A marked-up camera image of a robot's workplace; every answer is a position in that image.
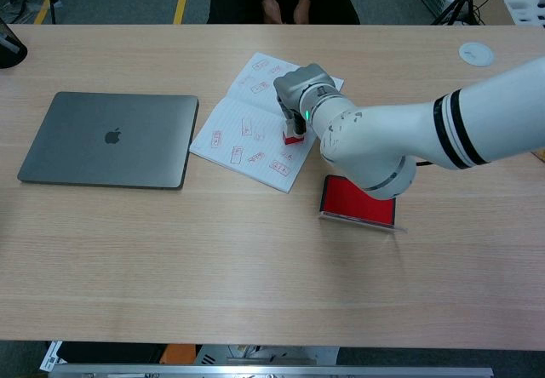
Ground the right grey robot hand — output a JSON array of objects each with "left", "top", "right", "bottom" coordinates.
[{"left": 272, "top": 63, "right": 341, "bottom": 136}]

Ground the red and white stamp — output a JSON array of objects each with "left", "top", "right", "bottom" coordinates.
[{"left": 282, "top": 123, "right": 306, "bottom": 146}]

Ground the open stamped lined notebook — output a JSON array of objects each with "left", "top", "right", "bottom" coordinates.
[{"left": 189, "top": 51, "right": 345, "bottom": 194}]

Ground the red ink pad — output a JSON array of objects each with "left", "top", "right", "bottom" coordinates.
[{"left": 318, "top": 174, "right": 409, "bottom": 233}]

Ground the grey closed laptop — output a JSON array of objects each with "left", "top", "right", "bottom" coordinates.
[{"left": 16, "top": 91, "right": 200, "bottom": 190}]

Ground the cardboard box with foam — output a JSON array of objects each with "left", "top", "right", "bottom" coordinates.
[{"left": 472, "top": 0, "right": 545, "bottom": 26}]

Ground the black lamp base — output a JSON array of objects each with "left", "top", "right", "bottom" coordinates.
[{"left": 0, "top": 16, "right": 29, "bottom": 70}]

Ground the orange block under table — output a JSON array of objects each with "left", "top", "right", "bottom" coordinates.
[{"left": 160, "top": 343, "right": 201, "bottom": 365}]

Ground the white printed label sheet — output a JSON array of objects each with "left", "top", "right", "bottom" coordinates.
[{"left": 39, "top": 341, "right": 65, "bottom": 373}]

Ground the round white cable grommet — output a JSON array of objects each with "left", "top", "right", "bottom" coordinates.
[{"left": 458, "top": 41, "right": 496, "bottom": 68}]

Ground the aluminium profile rail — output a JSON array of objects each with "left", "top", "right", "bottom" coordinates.
[{"left": 47, "top": 364, "right": 495, "bottom": 378}]

